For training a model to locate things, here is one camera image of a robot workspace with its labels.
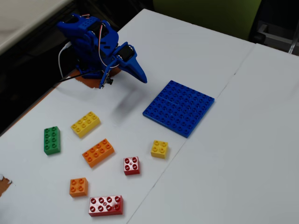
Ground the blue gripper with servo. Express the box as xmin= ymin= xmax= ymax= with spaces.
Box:
xmin=112 ymin=42 xmax=148 ymax=84

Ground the orange 2x4 building block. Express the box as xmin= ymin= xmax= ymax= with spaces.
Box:
xmin=82 ymin=138 xmax=115 ymax=168

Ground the yellow 2x4 building block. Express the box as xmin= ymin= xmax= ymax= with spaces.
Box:
xmin=71 ymin=111 xmax=101 ymax=139

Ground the yellow 2x2 building block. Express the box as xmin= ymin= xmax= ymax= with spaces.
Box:
xmin=150 ymin=140 xmax=169 ymax=160

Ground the red 2x2 building block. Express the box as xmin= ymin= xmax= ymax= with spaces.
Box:
xmin=123 ymin=156 xmax=141 ymax=176

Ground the green 2x4 building block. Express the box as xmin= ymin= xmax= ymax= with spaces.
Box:
xmin=43 ymin=126 xmax=61 ymax=156

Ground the orange 2x2 building block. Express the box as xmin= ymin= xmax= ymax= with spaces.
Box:
xmin=69 ymin=177 xmax=89 ymax=198

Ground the red 2x4 building block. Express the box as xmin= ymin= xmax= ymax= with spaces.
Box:
xmin=88 ymin=195 xmax=124 ymax=217

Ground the blue 8x8 building plate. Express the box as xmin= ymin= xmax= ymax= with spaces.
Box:
xmin=142 ymin=80 xmax=215 ymax=139

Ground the green chair back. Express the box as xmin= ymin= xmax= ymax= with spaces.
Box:
xmin=153 ymin=0 xmax=262 ymax=42

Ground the white background table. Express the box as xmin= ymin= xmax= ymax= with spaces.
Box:
xmin=0 ymin=0 xmax=71 ymax=56

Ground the wrist camera on blue mount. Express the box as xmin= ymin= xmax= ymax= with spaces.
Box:
xmin=98 ymin=61 xmax=115 ymax=90

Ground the red white black servo wire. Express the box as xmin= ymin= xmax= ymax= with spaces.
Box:
xmin=98 ymin=22 xmax=120 ymax=70

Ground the black camera cable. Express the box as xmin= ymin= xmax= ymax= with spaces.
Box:
xmin=52 ymin=72 xmax=94 ymax=87

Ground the white cable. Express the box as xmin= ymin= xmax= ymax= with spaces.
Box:
xmin=58 ymin=42 xmax=72 ymax=79

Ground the grey metal frame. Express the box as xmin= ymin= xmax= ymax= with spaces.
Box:
xmin=256 ymin=23 xmax=299 ymax=55

